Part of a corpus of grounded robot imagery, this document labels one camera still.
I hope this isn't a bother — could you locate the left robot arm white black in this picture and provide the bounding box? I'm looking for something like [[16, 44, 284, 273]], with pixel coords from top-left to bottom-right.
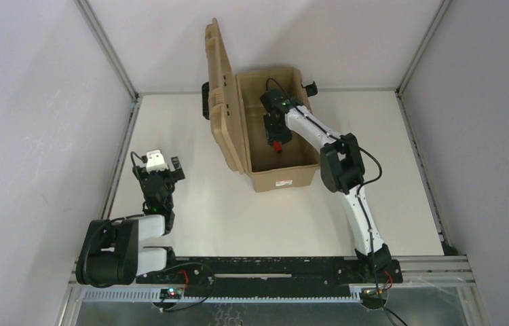
[[75, 150, 185, 288]]

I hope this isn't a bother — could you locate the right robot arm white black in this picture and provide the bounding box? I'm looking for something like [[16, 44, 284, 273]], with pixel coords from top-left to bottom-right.
[[260, 88, 392, 275]]

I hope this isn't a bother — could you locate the black bin latch far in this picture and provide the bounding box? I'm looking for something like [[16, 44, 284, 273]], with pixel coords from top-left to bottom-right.
[[303, 81, 318, 97]]

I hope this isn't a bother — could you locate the tan bin lid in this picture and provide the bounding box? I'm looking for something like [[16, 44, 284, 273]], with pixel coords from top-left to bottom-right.
[[204, 18, 247, 174]]

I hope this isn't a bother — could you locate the tan plastic storage bin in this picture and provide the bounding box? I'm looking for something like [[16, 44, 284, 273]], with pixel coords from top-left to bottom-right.
[[235, 67, 320, 192]]

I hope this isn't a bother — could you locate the small circuit board left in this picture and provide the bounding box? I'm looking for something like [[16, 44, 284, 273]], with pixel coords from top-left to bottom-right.
[[159, 287, 184, 301]]

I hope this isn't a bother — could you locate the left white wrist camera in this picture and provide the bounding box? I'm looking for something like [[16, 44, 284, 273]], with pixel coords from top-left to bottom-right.
[[145, 149, 169, 173]]

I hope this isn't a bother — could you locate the aluminium frame rail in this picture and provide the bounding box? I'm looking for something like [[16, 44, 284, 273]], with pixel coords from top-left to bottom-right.
[[100, 96, 143, 219]]

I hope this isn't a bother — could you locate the black lid handle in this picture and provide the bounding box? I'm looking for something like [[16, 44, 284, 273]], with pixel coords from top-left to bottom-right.
[[201, 81, 210, 120]]

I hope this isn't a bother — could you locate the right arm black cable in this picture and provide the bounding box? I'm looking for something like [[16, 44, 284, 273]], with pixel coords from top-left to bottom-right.
[[265, 77, 411, 326]]

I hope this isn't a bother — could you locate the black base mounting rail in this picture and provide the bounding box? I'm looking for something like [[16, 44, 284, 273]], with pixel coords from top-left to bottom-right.
[[135, 256, 404, 299]]

